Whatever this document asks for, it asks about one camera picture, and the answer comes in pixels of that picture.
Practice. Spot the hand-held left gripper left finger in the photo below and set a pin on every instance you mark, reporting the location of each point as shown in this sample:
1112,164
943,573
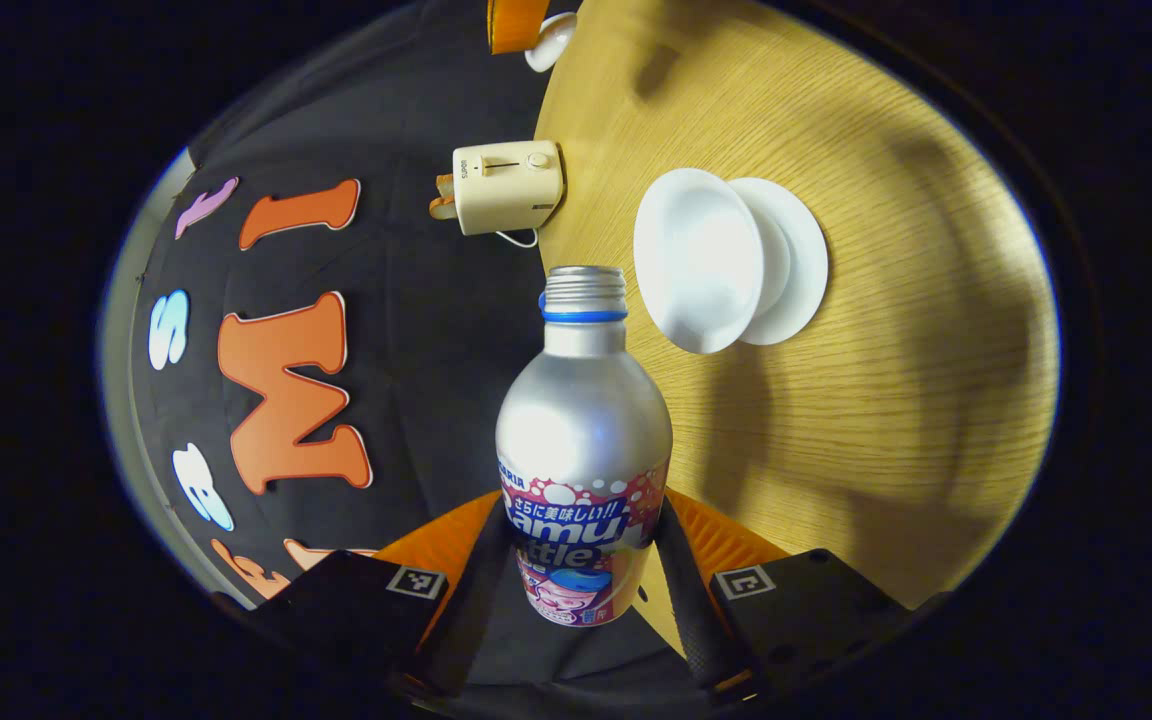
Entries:
466,600

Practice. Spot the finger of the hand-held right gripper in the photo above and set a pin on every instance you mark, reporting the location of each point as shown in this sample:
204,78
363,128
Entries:
516,25

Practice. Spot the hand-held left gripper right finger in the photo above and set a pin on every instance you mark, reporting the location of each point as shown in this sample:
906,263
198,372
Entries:
696,620

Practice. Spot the silver water bottle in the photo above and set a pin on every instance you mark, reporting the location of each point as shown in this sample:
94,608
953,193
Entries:
586,400

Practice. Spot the white teacup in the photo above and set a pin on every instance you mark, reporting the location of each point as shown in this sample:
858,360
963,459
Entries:
696,260

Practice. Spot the white toaster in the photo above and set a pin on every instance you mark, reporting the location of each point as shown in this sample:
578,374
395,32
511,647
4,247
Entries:
511,185

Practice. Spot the toast slice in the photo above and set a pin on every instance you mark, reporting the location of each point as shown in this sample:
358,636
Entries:
441,207
446,182

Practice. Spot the white saucer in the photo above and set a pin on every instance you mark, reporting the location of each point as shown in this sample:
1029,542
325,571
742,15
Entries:
808,260

